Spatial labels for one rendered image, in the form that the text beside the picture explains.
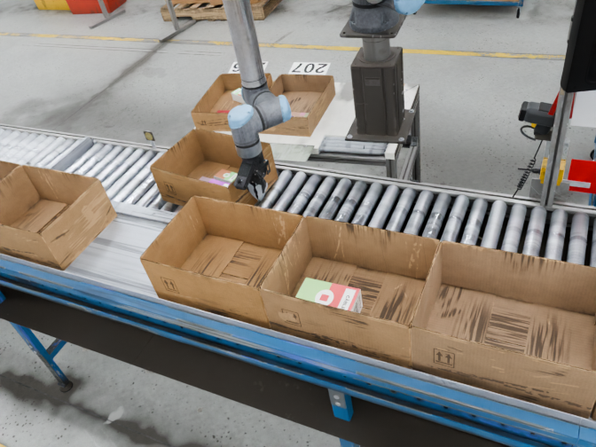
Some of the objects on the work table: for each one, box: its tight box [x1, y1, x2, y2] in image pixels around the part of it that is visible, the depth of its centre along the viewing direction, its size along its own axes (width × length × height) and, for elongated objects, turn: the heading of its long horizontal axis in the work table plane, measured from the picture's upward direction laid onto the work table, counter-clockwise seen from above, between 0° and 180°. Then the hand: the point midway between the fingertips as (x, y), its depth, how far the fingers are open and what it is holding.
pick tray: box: [259, 74, 336, 137], centre depth 257 cm, size 28×38×10 cm
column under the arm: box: [345, 46, 416, 145], centre depth 230 cm, size 26×26×33 cm
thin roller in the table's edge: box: [320, 146, 385, 155], centre depth 232 cm, size 2×28×2 cm, turn 81°
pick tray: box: [191, 73, 273, 131], centre depth 269 cm, size 28×38×10 cm
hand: (258, 199), depth 207 cm, fingers closed
